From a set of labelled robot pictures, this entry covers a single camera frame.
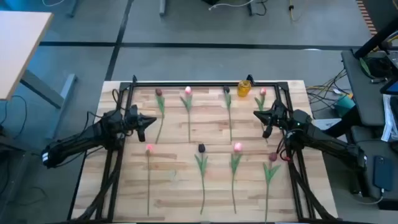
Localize yellow floor cable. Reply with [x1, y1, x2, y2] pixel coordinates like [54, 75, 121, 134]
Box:
[287, 0, 309, 22]

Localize white charging cable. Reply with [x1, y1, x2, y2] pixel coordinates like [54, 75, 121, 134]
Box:
[340, 188, 386, 206]

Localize white papers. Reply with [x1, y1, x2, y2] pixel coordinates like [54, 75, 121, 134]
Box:
[381, 93, 398, 142]

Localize leafless pink artificial tulip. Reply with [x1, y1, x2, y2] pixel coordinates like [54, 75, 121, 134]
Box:
[145, 143, 155, 217]

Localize black diagonal beam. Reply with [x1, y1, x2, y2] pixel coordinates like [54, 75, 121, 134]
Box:
[354, 18, 398, 59]

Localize dark blue smartphone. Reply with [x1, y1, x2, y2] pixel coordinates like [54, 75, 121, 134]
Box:
[373, 155, 394, 192]

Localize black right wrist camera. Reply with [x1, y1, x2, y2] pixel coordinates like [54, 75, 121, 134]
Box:
[262, 123, 275, 139]

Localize teal cup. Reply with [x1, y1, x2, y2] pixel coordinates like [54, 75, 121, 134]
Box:
[334, 95, 355, 118]

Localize black floor cable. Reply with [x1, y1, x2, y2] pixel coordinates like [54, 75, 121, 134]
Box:
[0, 95, 28, 141]

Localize black artificial tulip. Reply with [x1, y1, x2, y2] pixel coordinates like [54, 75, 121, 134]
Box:
[223, 85, 233, 142]
[194, 143, 208, 215]

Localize bundle of floor cables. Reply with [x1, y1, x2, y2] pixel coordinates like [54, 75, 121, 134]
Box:
[306, 68, 352, 108]

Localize dark grey bench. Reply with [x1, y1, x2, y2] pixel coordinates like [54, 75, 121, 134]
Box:
[341, 49, 398, 127]

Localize yellow glass vase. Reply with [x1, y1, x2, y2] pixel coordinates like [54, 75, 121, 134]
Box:
[237, 80, 252, 98]

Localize black aluminium table frame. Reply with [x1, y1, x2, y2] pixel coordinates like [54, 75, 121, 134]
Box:
[67, 74, 340, 223]

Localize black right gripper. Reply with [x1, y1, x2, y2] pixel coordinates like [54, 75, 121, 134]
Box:
[252, 100, 290, 127]

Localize beige wooden table top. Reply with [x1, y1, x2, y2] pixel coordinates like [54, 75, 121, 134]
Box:
[0, 11, 54, 101]

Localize orange striped strip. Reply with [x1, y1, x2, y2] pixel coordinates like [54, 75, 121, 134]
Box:
[356, 0, 379, 35]

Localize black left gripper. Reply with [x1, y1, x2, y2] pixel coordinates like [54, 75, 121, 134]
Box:
[124, 104, 157, 132]

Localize dark red artificial tulip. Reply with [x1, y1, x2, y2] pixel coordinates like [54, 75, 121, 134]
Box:
[154, 88, 166, 145]
[262, 152, 282, 223]

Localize clear glass vase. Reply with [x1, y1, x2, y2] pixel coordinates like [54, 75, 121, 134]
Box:
[167, 169, 181, 183]

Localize grey metal table leg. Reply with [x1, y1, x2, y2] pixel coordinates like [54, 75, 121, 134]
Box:
[20, 70, 78, 141]

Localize white floor cable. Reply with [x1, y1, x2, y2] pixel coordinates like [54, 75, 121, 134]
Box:
[208, 0, 254, 11]

